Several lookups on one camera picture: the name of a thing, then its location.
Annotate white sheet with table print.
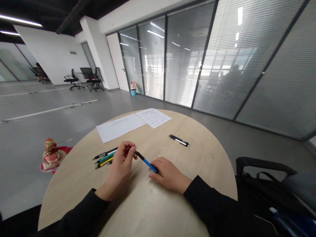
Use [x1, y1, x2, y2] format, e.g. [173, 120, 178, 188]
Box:
[95, 113, 147, 144]

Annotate white door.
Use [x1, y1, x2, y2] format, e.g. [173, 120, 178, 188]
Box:
[106, 33, 130, 92]

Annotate person's right hand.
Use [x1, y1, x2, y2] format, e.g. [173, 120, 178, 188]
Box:
[148, 157, 193, 195]

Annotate person's left hand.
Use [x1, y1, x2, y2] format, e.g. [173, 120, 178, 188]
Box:
[106, 141, 138, 190]

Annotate black and white pen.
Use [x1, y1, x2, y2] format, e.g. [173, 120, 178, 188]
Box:
[170, 134, 191, 146]
[169, 135, 189, 147]

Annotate floor cable cover strip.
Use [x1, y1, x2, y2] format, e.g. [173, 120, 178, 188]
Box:
[0, 99, 98, 123]

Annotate glass partition with blinds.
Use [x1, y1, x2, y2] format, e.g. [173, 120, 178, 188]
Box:
[118, 0, 316, 142]

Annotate white sheet with text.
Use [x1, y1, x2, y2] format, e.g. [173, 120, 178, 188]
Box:
[135, 108, 173, 129]

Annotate green pen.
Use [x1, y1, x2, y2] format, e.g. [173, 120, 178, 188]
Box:
[96, 151, 117, 164]

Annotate yellow pen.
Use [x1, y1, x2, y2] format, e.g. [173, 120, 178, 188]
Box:
[94, 158, 113, 170]

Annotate black bag with straps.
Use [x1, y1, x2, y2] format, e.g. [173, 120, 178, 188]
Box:
[236, 171, 316, 237]

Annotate red patterned cloth bag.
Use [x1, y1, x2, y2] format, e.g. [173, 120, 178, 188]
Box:
[40, 138, 74, 175]

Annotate blue and black pen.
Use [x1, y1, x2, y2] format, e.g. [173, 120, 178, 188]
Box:
[134, 150, 160, 174]

